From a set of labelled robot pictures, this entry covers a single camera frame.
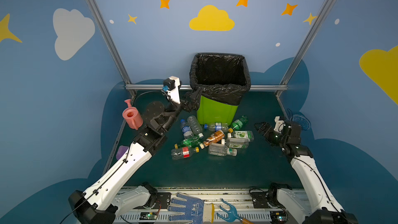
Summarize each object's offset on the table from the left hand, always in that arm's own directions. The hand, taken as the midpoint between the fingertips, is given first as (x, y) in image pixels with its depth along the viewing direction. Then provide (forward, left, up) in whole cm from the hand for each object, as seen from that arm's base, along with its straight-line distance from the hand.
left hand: (192, 83), depth 58 cm
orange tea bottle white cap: (0, -12, -42) cm, 44 cm away
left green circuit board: (-38, +20, -48) cm, 64 cm away
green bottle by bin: (+11, -28, -43) cm, 53 cm away
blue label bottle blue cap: (+5, +5, -42) cm, 43 cm away
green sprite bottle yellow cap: (-3, +1, -42) cm, 42 cm away
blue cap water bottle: (+9, -14, -43) cm, 47 cm away
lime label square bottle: (+4, -31, -45) cm, 55 cm away
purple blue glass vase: (+3, -57, -27) cm, 63 cm away
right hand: (0, -36, -30) cm, 46 cm away
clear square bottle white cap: (-5, -16, -47) cm, 50 cm away
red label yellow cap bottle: (-10, +7, -43) cm, 44 cm away
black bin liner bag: (+36, -17, -26) cm, 48 cm away
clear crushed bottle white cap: (+7, -1, -44) cm, 44 cm away
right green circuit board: (-38, -41, -48) cm, 74 cm away
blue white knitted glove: (-36, -2, -47) cm, 59 cm away
